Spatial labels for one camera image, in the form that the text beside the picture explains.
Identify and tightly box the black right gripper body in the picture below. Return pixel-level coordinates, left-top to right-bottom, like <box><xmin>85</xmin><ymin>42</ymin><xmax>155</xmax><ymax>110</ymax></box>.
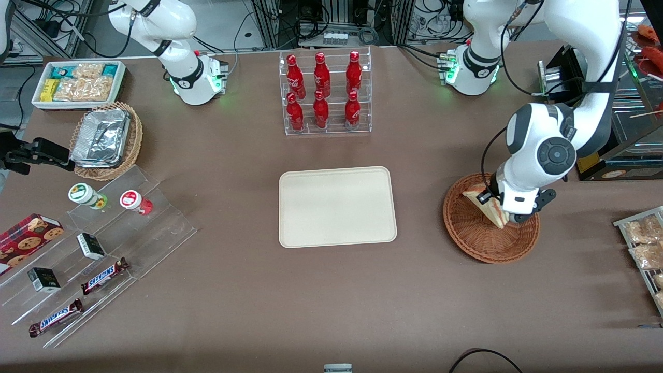
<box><xmin>0</xmin><ymin>130</ymin><xmax>33</xmax><ymax>176</ymax></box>

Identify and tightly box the triangle sandwich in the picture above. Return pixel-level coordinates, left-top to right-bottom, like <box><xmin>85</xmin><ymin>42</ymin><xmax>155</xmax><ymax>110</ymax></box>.
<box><xmin>462</xmin><ymin>189</ymin><xmax>511</xmax><ymax>229</ymax></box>

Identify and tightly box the brown wicker basket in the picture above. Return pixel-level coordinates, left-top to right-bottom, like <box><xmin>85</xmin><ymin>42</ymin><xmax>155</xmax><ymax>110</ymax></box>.
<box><xmin>443</xmin><ymin>173</ymin><xmax>541</xmax><ymax>265</ymax></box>

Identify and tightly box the tray of packaged snacks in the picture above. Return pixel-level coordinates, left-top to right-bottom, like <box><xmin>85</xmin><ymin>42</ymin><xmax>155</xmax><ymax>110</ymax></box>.
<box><xmin>613</xmin><ymin>206</ymin><xmax>663</xmax><ymax>318</ymax></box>

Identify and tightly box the tan wicker basket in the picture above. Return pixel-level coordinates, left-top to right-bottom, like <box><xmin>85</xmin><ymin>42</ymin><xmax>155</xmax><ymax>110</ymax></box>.
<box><xmin>69</xmin><ymin>102</ymin><xmax>143</xmax><ymax>181</ymax></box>

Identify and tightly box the steel cabinet tray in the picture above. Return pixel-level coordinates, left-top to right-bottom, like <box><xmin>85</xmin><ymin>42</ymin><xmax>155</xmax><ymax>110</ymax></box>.
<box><xmin>619</xmin><ymin>52</ymin><xmax>649</xmax><ymax>97</ymax></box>
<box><xmin>614</xmin><ymin>98</ymin><xmax>663</xmax><ymax>152</ymax></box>

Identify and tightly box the beige plastic tray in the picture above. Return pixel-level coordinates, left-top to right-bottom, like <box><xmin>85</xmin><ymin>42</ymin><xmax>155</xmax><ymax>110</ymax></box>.
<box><xmin>279</xmin><ymin>166</ymin><xmax>398</xmax><ymax>249</ymax></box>

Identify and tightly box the green lid white jar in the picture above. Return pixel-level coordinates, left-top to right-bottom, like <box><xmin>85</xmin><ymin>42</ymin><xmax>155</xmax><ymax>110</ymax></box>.
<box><xmin>68</xmin><ymin>183</ymin><xmax>108</xmax><ymax>210</ymax></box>

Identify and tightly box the foil container stack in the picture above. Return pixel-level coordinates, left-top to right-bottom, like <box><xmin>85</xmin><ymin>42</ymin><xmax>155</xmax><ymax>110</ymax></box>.
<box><xmin>71</xmin><ymin>108</ymin><xmax>131</xmax><ymax>169</ymax></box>

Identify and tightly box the white snack bin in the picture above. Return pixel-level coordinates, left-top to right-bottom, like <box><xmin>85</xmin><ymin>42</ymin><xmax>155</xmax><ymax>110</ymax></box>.
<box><xmin>31</xmin><ymin>60</ymin><xmax>127</xmax><ymax>111</ymax></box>

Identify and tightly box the clear cracker bag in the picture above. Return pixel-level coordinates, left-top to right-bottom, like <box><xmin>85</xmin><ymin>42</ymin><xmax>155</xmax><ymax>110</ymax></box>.
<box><xmin>88</xmin><ymin>76</ymin><xmax>114</xmax><ymax>102</ymax></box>
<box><xmin>73</xmin><ymin>63</ymin><xmax>104</xmax><ymax>79</ymax></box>
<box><xmin>53</xmin><ymin>78</ymin><xmax>94</xmax><ymax>102</ymax></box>

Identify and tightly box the red cookie box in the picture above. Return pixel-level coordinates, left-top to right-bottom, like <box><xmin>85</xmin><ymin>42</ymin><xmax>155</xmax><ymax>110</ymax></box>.
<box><xmin>0</xmin><ymin>213</ymin><xmax>65</xmax><ymax>275</ymax></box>

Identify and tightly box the red lid white jar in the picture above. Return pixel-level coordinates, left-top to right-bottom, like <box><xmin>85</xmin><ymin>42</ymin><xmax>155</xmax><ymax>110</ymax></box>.
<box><xmin>120</xmin><ymin>190</ymin><xmax>154</xmax><ymax>216</ymax></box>

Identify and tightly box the small black box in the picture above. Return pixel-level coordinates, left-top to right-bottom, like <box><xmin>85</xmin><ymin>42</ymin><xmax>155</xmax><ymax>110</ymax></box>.
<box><xmin>77</xmin><ymin>233</ymin><xmax>106</xmax><ymax>261</ymax></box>
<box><xmin>27</xmin><ymin>267</ymin><xmax>62</xmax><ymax>294</ymax></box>

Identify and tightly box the Snickers chocolate bar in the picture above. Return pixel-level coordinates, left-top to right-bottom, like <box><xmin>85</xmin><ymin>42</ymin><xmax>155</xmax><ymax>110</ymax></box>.
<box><xmin>81</xmin><ymin>257</ymin><xmax>130</xmax><ymax>296</ymax></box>
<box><xmin>28</xmin><ymin>298</ymin><xmax>84</xmax><ymax>338</ymax></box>

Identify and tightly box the clear acrylic stepped stand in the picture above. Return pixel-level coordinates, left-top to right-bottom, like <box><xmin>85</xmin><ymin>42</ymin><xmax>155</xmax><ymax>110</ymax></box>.
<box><xmin>0</xmin><ymin>165</ymin><xmax>198</xmax><ymax>349</ymax></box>

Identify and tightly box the red cola bottle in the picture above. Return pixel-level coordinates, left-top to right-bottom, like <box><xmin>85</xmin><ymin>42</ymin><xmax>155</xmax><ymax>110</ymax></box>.
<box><xmin>286</xmin><ymin>92</ymin><xmax>305</xmax><ymax>132</ymax></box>
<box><xmin>286</xmin><ymin>54</ymin><xmax>306</xmax><ymax>99</ymax></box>
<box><xmin>346</xmin><ymin>50</ymin><xmax>363</xmax><ymax>96</ymax></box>
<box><xmin>313</xmin><ymin>52</ymin><xmax>331</xmax><ymax>98</ymax></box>
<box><xmin>313</xmin><ymin>90</ymin><xmax>330</xmax><ymax>129</ymax></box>
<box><xmin>344</xmin><ymin>91</ymin><xmax>361</xmax><ymax>130</ymax></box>

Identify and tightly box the clear acrylic bottle rack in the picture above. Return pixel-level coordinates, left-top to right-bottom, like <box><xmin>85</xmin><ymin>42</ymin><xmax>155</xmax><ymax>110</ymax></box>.
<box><xmin>279</xmin><ymin>46</ymin><xmax>372</xmax><ymax>137</ymax></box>

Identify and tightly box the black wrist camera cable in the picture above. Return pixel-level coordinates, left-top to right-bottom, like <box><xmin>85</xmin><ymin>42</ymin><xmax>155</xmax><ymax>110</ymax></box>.
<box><xmin>480</xmin><ymin>126</ymin><xmax>511</xmax><ymax>195</ymax></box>

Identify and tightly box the aluminium frame rack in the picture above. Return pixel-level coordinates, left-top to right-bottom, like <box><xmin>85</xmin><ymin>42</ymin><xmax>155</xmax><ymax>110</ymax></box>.
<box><xmin>10</xmin><ymin>0</ymin><xmax>96</xmax><ymax>63</ymax></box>
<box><xmin>251</xmin><ymin>0</ymin><xmax>415</xmax><ymax>50</ymax></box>

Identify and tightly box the black looped cable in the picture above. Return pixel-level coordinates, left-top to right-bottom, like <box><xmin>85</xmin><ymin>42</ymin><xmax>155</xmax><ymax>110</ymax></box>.
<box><xmin>448</xmin><ymin>348</ymin><xmax>524</xmax><ymax>373</ymax></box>

